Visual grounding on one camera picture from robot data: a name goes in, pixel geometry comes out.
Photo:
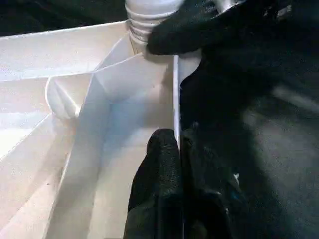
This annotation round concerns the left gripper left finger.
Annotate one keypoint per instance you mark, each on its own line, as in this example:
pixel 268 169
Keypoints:
pixel 157 194

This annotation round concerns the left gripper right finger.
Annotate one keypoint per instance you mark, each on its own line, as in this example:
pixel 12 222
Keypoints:
pixel 209 199

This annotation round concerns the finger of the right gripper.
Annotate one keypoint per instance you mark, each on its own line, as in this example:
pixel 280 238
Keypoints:
pixel 184 32

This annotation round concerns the white plastic table leg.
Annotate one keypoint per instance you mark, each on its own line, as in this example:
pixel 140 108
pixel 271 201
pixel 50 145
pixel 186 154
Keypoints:
pixel 142 15

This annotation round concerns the white plastic table top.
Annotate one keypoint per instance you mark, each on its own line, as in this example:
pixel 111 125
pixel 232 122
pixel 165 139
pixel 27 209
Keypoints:
pixel 50 124

